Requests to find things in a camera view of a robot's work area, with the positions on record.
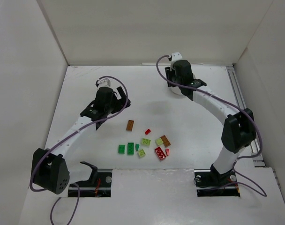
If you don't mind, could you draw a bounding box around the brown upside-down lego brick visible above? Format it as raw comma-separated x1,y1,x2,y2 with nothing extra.
126,120,134,131

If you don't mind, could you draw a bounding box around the brown studded lego brick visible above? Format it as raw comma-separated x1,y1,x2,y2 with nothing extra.
160,135,171,148

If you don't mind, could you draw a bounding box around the large red lego brick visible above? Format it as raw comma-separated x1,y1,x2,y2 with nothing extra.
154,147,166,161

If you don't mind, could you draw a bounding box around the red sloped lego piece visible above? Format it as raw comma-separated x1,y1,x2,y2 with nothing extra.
165,149,170,156

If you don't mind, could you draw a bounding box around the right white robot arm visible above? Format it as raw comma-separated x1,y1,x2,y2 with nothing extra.
164,56,258,188

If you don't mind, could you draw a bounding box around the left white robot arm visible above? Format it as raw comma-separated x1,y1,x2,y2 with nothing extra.
30,86,131,195

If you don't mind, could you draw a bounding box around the white round divided container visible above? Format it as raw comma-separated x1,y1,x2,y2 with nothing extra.
169,86,183,96

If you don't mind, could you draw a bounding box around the lime long lego brick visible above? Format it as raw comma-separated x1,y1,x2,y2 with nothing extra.
141,138,151,147

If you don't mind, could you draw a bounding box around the green long lego brick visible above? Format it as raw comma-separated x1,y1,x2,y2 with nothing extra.
127,142,134,155

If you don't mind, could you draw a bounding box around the green rounded lego brick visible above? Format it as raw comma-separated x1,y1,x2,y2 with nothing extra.
118,145,125,154

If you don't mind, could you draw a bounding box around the lime small lego brick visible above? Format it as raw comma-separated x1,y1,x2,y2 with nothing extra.
155,138,164,146

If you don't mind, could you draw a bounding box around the lime square lego brick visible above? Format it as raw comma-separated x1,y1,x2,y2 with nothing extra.
137,149,146,158

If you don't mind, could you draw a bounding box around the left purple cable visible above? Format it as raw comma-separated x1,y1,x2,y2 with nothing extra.
29,76,131,225

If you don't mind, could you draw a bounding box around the purple cable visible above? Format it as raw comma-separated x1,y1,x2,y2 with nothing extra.
156,55,267,197
29,76,131,225

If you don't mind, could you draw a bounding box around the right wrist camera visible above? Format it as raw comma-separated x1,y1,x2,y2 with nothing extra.
168,52,183,62

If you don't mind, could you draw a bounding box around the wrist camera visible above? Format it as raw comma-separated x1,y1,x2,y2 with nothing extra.
168,52,183,62
95,78,111,89

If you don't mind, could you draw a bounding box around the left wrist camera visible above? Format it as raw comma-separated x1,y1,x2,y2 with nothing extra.
95,78,111,89

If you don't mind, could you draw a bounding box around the aluminium rail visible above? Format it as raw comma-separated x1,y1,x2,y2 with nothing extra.
226,66,266,167

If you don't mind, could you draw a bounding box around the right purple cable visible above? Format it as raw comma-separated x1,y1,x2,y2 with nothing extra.
156,55,267,197

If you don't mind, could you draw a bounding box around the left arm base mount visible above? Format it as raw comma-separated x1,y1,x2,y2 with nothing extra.
67,161,113,198

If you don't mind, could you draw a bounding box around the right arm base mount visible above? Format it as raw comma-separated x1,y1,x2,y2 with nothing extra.
194,169,240,197

